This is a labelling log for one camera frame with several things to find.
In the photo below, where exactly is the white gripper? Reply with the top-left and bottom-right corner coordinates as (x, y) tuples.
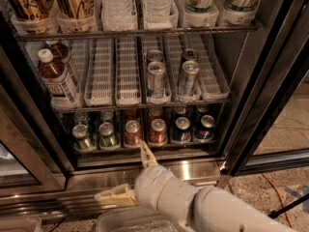
(94, 139), (198, 223)

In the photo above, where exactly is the green can column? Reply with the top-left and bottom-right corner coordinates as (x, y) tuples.
(99, 110), (116, 124)
(98, 122), (120, 150)

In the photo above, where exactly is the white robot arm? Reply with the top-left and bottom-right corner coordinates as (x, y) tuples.
(95, 140), (297, 232)

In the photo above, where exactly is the red can front right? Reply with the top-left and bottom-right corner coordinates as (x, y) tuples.
(150, 119), (167, 144)

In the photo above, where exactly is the red can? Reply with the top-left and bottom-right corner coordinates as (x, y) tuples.
(150, 119), (167, 144)
(149, 106), (164, 120)
(125, 120), (142, 147)

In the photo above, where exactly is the red can front left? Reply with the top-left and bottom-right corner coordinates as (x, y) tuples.
(125, 120), (142, 147)

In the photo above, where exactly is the green can front left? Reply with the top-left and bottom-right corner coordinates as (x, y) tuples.
(71, 124), (96, 152)

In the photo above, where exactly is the blue can front left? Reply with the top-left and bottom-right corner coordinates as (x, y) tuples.
(172, 117), (191, 144)

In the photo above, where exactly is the blue can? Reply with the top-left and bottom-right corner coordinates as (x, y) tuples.
(194, 115), (215, 140)
(172, 117), (191, 144)
(174, 106), (187, 117)
(195, 104), (210, 117)

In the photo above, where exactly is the red can rear right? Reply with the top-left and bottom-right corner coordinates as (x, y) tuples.
(149, 106), (164, 120)

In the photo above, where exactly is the blue can rear left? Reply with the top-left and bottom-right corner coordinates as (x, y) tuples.
(174, 106), (187, 117)

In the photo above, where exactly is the green can rear left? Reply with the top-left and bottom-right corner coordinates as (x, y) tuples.
(73, 111), (93, 131)

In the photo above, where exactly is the blue can front right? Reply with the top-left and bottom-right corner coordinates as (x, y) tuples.
(194, 115), (215, 140)

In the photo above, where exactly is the silver tall can front left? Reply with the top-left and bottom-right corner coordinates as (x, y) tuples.
(147, 61), (166, 99)

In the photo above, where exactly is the silver tall can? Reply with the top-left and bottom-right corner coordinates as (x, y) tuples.
(182, 48), (199, 62)
(146, 49), (163, 64)
(178, 61), (200, 97)
(147, 61), (166, 99)

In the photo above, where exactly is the blue can rear right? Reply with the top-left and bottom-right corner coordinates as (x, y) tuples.
(195, 104), (210, 117)

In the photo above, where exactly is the silver tall can front right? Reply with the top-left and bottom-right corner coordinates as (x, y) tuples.
(178, 61), (200, 97)

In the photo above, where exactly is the steel fridge cabinet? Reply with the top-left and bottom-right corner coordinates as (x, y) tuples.
(0, 0), (309, 220)

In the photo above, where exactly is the silver tall can rear left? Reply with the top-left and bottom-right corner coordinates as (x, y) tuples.
(146, 49), (163, 64)

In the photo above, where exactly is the silver tall can rear right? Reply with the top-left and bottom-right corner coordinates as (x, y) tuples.
(182, 48), (199, 62)

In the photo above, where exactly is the fridge glass door right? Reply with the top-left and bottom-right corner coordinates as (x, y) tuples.
(223, 0), (309, 176)

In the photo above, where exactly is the clear plastic bin floor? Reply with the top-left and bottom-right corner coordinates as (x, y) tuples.
(96, 206), (179, 232)

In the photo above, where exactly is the white empty tray left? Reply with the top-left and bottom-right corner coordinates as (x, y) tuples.
(84, 39), (113, 106)

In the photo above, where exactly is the white empty tray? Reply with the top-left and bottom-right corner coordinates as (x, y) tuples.
(115, 38), (142, 106)
(84, 39), (113, 106)
(187, 34), (230, 101)

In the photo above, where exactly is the white empty tray middle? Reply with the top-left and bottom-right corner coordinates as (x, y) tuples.
(115, 38), (142, 106)

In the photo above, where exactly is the white empty tray right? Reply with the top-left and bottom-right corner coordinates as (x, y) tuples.
(187, 34), (230, 101)

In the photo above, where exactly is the brown tea bottle front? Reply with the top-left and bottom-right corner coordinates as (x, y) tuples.
(38, 48), (77, 107)

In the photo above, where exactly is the brown tea bottle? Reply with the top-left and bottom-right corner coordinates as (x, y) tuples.
(46, 41), (79, 83)
(38, 48), (77, 107)

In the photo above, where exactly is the clear plastic bin corner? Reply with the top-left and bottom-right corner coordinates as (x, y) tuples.
(0, 217), (43, 232)

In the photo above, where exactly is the black tripod leg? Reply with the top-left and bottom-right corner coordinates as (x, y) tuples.
(268, 193), (309, 218)

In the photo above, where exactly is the brown tea bottle rear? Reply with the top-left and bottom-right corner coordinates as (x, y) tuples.
(46, 41), (79, 83)

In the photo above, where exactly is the clear water bottle left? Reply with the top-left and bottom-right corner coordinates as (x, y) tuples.
(101, 0), (132, 31)

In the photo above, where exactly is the orange cable on floor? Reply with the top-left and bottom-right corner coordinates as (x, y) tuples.
(261, 172), (297, 232)

